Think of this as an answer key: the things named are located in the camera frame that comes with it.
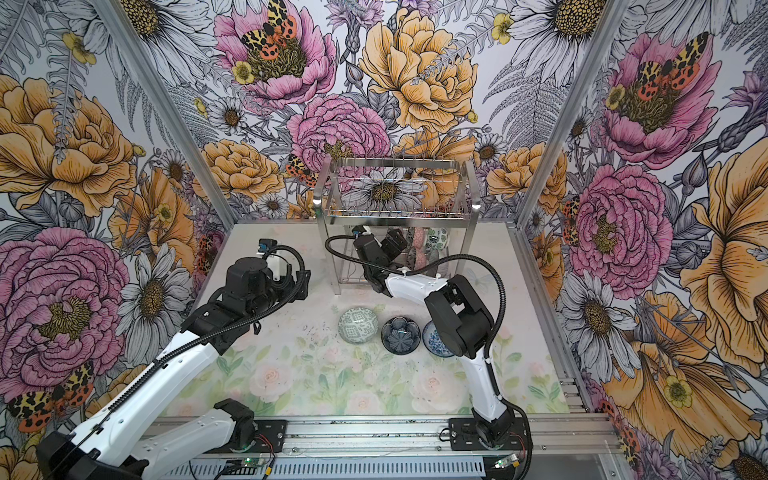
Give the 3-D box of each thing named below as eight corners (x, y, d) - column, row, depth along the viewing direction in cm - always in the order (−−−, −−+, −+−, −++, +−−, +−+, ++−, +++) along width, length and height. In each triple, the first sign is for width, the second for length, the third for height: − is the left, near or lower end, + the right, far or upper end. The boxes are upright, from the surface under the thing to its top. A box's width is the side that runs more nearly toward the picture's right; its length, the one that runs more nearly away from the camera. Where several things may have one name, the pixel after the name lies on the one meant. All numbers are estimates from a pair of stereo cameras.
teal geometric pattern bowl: (335, 332, 94) (333, 325, 90) (355, 308, 100) (353, 300, 96) (363, 351, 91) (362, 344, 87) (382, 325, 96) (381, 317, 92)
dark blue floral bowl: (381, 355, 89) (381, 348, 85) (382, 324, 96) (381, 316, 92) (420, 355, 89) (421, 348, 85) (418, 324, 96) (419, 316, 92)
